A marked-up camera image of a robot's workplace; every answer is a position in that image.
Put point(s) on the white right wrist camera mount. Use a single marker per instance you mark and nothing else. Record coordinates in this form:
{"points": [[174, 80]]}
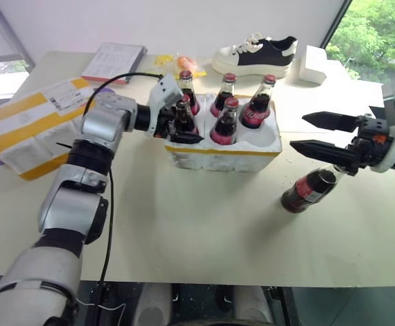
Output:
{"points": [[392, 153]]}

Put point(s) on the yellow small item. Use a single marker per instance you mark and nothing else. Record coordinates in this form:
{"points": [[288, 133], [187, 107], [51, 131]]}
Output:
{"points": [[163, 60]]}

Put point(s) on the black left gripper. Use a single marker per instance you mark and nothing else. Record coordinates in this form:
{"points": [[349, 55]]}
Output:
{"points": [[165, 124]]}

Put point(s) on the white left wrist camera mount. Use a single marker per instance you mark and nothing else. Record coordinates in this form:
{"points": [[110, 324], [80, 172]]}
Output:
{"points": [[165, 90]]}

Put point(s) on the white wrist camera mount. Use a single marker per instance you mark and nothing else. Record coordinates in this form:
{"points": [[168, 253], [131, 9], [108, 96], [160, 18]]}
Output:
{"points": [[392, 153], [165, 90]]}

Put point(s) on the white foam crate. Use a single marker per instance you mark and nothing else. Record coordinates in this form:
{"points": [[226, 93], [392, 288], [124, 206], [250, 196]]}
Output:
{"points": [[238, 158]]}

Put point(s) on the yellow taped foam box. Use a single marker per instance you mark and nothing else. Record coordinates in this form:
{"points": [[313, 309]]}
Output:
{"points": [[23, 136]]}

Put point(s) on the white foam block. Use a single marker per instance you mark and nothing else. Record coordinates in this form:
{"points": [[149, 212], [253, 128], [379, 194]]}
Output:
{"points": [[311, 66]]}

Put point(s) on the orange item in plastic bag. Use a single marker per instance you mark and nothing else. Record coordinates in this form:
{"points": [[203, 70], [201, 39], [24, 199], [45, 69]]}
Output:
{"points": [[187, 62]]}

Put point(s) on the black window frame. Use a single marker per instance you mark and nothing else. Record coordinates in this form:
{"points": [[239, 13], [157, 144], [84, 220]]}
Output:
{"points": [[336, 22]]}

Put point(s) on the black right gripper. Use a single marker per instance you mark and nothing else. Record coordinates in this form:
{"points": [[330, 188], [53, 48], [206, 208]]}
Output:
{"points": [[368, 142]]}

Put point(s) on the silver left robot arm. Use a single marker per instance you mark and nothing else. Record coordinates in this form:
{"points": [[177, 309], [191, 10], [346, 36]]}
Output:
{"points": [[64, 203]]}

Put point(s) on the glass cola bottle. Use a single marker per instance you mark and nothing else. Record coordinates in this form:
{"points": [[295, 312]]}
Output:
{"points": [[225, 127], [256, 112], [227, 89], [184, 119], [187, 83], [302, 192]]}

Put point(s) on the black and white sneaker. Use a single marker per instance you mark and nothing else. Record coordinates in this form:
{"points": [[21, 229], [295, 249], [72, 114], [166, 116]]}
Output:
{"points": [[255, 57]]}

